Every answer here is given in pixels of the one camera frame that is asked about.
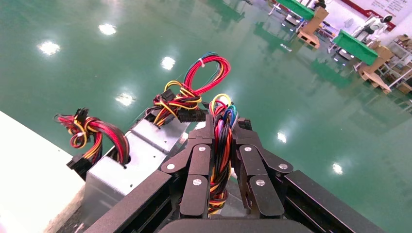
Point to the metal shelf rack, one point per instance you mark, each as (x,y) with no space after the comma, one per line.
(400,64)

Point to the white humanoid robot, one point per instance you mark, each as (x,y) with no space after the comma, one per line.
(375,24)

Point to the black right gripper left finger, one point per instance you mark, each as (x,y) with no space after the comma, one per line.
(198,160)

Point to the cardboard box stack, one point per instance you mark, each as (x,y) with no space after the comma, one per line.
(375,69)
(314,24)

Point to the green table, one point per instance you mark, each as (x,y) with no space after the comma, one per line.
(355,48)
(297,8)

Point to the white flat panel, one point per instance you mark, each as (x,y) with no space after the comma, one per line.
(29,177)

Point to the grey power supply tall loop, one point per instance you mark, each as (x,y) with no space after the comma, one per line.
(161,135)

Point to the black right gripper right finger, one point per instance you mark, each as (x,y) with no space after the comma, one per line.
(252,164)

